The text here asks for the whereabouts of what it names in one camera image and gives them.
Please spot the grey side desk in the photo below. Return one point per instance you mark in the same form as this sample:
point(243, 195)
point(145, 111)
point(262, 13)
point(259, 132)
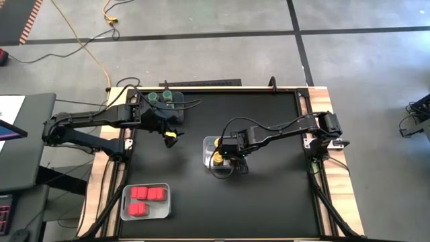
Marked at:
point(30, 151)

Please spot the backlit keyboard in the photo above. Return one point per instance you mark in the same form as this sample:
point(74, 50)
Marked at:
point(5, 215)

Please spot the black ribbed strip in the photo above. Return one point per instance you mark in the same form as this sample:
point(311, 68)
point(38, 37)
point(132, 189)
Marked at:
point(201, 82)

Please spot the white plastic bin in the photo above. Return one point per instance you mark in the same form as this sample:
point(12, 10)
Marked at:
point(161, 210)

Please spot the red device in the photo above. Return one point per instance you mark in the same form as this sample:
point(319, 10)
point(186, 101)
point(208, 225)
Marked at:
point(3, 57)

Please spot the black clamp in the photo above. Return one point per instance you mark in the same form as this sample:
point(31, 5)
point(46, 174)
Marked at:
point(165, 85)
point(272, 83)

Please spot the wooden table board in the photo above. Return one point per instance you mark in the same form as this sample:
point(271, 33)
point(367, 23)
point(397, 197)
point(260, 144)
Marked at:
point(339, 188)

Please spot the black orange-striped floor mat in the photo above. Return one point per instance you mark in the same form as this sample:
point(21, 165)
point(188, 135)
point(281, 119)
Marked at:
point(13, 20)

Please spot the red-lid smoked paprika tin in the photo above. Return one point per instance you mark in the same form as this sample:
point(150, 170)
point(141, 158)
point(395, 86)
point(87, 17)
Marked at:
point(138, 192)
point(157, 194)
point(137, 209)

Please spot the white paper sheet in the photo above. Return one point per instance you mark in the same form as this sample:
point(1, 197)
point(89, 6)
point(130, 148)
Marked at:
point(11, 107)

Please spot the green-lid spice jar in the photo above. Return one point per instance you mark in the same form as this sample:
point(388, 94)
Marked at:
point(153, 97)
point(167, 96)

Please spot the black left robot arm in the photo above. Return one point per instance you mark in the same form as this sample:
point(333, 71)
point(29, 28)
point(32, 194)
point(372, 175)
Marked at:
point(90, 117)

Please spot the clear plastic bin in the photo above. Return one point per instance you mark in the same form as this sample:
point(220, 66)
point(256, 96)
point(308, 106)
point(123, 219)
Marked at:
point(208, 154)
point(179, 101)

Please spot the silver mounting plate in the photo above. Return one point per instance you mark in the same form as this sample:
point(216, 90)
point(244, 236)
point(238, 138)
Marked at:
point(127, 144)
point(307, 144)

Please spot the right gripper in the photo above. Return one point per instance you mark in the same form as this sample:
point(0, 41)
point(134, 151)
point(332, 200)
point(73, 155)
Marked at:
point(235, 142)

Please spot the lit computer screen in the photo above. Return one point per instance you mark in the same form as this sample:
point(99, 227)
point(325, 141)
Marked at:
point(8, 132)

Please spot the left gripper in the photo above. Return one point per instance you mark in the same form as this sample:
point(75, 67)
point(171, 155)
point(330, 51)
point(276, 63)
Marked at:
point(156, 116)

